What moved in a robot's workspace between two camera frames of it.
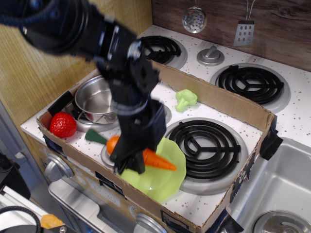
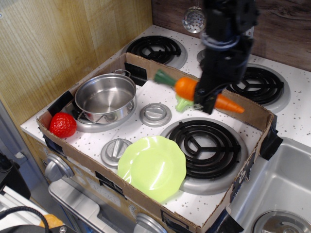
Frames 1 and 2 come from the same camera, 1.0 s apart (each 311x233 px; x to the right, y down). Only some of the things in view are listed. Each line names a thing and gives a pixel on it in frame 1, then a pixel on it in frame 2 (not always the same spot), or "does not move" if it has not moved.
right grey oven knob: [144, 224] does not move
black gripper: [141, 130] to [221, 67]
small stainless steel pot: [94, 98] does not move
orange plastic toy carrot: [148, 156] to [186, 88]
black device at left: [11, 177] does not move
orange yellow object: [49, 221] does not move
